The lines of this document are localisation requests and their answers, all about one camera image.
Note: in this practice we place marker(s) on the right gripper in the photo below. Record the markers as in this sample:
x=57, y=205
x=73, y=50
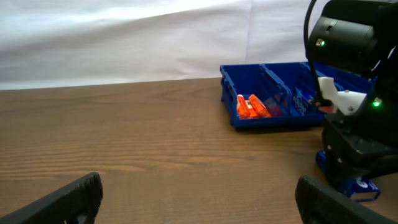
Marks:
x=351, y=140

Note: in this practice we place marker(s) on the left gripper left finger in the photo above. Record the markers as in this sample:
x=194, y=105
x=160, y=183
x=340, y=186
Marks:
x=68, y=202

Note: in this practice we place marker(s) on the blue candy pack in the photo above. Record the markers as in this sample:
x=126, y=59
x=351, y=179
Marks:
x=301, y=102
x=360, y=186

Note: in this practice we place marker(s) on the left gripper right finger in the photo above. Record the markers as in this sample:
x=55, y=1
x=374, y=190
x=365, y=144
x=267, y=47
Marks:
x=329, y=208

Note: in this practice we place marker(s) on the blue tray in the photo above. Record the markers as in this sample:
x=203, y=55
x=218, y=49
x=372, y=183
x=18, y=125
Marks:
x=248, y=81

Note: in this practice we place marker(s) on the orange candy box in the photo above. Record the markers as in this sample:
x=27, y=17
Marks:
x=242, y=107
x=259, y=105

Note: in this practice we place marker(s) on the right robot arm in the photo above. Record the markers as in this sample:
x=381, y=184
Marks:
x=342, y=37

